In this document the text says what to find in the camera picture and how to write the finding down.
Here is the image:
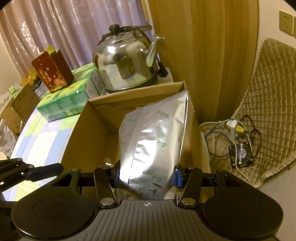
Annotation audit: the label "small black fan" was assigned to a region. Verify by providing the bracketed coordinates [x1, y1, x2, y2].
[228, 142, 254, 169]

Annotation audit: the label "brown cardboard box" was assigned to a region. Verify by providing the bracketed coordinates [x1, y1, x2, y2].
[61, 82, 210, 173]

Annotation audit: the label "quilted chair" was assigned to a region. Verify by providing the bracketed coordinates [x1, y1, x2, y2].
[201, 38, 295, 187]

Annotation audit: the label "green tissue pack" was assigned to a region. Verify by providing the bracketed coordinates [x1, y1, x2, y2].
[37, 63, 103, 122]

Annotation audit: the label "silver foil tea bag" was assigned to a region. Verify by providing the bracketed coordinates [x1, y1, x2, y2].
[117, 90, 189, 200]

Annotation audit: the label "cardboard boxes by wall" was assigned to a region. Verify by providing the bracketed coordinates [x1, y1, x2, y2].
[1, 71, 47, 134]

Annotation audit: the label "steel kettle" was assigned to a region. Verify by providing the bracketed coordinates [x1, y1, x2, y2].
[92, 24, 168, 93]

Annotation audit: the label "checked tablecloth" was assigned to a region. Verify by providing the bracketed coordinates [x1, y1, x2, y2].
[1, 108, 82, 202]

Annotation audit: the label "wall socket pair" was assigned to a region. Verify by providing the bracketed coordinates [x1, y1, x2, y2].
[279, 11, 294, 36]

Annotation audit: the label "white plug and cables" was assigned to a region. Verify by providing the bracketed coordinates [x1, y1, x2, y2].
[200, 115, 263, 183]

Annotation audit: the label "purple curtain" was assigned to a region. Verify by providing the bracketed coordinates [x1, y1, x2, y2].
[1, 0, 148, 76]

